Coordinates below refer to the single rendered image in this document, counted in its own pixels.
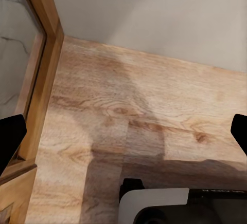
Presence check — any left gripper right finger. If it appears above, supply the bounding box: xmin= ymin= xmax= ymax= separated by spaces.
xmin=231 ymin=114 xmax=247 ymax=155

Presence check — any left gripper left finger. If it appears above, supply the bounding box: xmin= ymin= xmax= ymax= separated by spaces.
xmin=0 ymin=114 xmax=27 ymax=176

